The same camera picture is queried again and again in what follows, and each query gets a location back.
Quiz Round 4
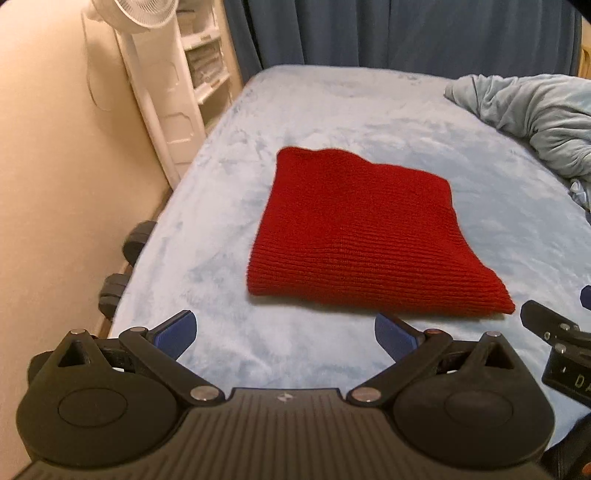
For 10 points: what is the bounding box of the red knit cardigan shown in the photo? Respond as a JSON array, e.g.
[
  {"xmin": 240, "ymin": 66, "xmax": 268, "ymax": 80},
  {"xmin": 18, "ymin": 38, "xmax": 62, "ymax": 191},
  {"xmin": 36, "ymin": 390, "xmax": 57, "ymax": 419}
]
[{"xmin": 246, "ymin": 147, "xmax": 515, "ymax": 317}]

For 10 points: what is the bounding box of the light blue fleece bed sheet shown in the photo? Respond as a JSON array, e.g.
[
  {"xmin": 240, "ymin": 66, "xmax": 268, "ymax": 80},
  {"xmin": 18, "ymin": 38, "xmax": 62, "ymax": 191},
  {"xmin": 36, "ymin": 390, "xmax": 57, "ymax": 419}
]
[{"xmin": 112, "ymin": 65, "xmax": 590, "ymax": 391}]

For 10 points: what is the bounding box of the upper black dumbbell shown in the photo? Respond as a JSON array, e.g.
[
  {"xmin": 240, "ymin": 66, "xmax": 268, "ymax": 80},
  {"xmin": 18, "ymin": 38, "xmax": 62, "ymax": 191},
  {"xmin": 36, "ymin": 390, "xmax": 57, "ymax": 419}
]
[{"xmin": 122, "ymin": 220, "xmax": 156, "ymax": 266}]

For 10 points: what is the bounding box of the grey-blue crumpled blanket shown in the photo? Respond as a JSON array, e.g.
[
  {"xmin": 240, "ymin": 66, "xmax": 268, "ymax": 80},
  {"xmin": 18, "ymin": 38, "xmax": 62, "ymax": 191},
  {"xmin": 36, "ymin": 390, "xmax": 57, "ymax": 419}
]
[{"xmin": 445, "ymin": 74, "xmax": 590, "ymax": 211}]

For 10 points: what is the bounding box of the wooden headboard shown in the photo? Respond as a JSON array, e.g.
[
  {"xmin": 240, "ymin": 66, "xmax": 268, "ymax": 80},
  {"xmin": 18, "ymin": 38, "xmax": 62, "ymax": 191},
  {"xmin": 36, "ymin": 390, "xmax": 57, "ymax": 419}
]
[{"xmin": 577, "ymin": 45, "xmax": 591, "ymax": 79}]

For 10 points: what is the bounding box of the dark blue curtain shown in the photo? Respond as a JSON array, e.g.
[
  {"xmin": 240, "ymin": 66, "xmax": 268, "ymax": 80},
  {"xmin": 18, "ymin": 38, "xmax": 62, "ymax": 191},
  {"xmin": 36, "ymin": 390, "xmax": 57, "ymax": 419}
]
[{"xmin": 224, "ymin": 0, "xmax": 583, "ymax": 80}]

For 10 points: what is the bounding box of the white standing fan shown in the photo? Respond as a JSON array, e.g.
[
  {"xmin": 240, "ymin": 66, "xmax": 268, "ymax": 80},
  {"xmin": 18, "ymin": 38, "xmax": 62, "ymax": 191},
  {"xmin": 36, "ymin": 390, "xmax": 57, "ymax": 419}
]
[{"xmin": 85, "ymin": 0, "xmax": 205, "ymax": 188}]

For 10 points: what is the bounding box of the white bookshelf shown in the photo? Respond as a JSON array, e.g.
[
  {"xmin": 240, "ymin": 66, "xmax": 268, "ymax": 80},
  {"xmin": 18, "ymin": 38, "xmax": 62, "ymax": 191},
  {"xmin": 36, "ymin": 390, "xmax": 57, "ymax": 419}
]
[{"xmin": 176, "ymin": 0, "xmax": 243, "ymax": 134}]

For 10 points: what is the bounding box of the white fan power cable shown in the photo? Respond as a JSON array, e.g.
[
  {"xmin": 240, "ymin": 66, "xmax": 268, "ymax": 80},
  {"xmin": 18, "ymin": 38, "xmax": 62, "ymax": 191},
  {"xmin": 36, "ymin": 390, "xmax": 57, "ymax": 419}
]
[{"xmin": 79, "ymin": 18, "xmax": 122, "ymax": 113}]

